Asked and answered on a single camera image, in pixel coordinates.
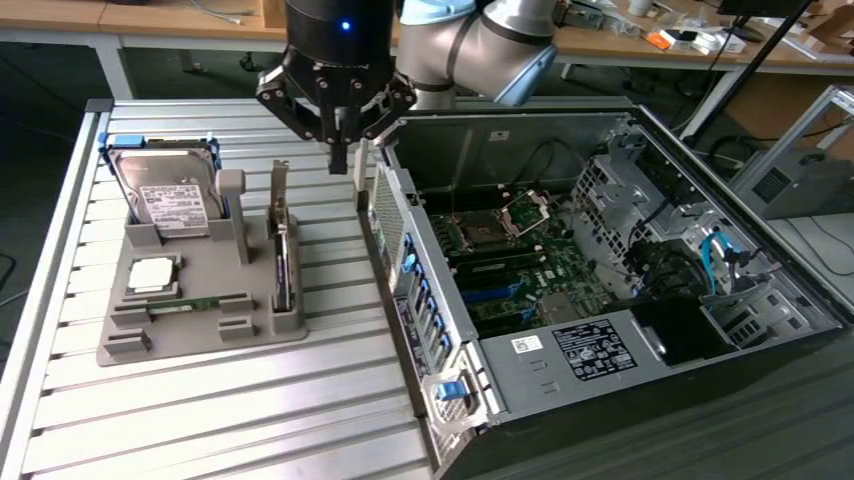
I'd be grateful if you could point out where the black monitor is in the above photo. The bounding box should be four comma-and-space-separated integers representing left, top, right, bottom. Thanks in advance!
719, 0, 813, 42

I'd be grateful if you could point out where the grey metal part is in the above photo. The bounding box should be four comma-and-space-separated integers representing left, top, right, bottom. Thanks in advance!
553, 0, 613, 29

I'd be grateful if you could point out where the silver chipset heatsink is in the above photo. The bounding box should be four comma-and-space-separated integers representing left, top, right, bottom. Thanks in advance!
540, 294, 584, 324

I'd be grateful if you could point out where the black cable bundle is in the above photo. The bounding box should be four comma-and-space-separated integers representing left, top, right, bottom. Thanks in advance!
626, 237, 709, 301

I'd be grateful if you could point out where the grey computer tower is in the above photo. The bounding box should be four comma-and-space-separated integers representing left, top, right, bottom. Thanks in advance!
731, 147, 854, 221

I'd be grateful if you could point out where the CPU socket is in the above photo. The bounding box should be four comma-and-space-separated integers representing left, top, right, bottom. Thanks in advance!
460, 212, 510, 249

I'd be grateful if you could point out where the metal CPU socket cover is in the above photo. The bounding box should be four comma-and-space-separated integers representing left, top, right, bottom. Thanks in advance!
500, 189, 557, 236

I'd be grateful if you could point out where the aluminium profile frame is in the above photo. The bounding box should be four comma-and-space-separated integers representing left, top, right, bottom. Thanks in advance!
767, 83, 854, 166

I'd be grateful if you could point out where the white cable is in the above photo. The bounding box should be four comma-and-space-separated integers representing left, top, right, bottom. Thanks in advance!
189, 0, 260, 24

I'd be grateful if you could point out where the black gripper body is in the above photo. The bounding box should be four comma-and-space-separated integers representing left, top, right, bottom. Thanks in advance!
280, 0, 404, 110

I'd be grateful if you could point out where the green motherboard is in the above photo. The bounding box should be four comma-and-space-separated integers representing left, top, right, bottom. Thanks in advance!
426, 199, 620, 337

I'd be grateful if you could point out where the orange box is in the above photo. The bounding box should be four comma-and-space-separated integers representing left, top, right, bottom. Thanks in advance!
651, 28, 700, 52

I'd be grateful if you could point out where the white box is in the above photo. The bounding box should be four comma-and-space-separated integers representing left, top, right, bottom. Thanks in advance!
693, 30, 749, 55

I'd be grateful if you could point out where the open black PC case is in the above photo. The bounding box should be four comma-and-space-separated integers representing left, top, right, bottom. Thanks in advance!
352, 102, 849, 480

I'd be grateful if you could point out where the blue wire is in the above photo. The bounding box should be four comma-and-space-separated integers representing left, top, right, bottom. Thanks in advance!
700, 227, 741, 301

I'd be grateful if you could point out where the wooden desk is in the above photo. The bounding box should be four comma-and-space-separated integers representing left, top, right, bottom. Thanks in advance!
0, 0, 406, 101
553, 0, 854, 121

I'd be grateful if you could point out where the black graphics card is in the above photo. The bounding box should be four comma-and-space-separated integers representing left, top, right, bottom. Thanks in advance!
266, 159, 301, 315

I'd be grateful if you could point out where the brown cardboard piece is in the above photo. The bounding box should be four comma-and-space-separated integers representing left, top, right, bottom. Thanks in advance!
804, 0, 854, 56

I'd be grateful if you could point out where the black wire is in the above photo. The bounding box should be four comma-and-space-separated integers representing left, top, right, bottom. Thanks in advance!
724, 247, 783, 295

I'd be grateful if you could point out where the perforated metal drive cage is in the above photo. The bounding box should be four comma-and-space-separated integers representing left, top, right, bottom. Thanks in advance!
572, 152, 660, 261

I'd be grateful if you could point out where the silver hard disk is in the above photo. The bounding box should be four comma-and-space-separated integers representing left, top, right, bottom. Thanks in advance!
109, 146, 222, 239

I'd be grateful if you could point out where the grey parts rack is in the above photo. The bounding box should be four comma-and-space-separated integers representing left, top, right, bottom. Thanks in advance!
97, 168, 310, 369

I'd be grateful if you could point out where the grey metal disk bay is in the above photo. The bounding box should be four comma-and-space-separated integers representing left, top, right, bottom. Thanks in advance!
700, 282, 813, 351

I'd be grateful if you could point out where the silver CPU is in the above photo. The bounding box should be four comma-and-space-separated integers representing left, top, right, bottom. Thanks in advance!
126, 258, 179, 294

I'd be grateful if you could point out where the grey power supply unit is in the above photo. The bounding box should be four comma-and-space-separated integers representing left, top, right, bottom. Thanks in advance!
474, 309, 669, 419

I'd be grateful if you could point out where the blue expansion slot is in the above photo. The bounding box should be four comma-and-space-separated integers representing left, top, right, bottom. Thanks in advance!
461, 282, 533, 304

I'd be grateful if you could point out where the green RAM stick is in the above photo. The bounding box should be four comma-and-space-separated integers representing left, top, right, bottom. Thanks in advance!
146, 297, 226, 315

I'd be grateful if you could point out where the blue disk caddy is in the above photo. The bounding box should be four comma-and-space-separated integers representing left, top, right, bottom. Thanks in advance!
98, 131, 225, 226

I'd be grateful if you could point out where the black tripod pole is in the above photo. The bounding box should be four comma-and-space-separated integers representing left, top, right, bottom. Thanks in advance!
680, 0, 821, 146

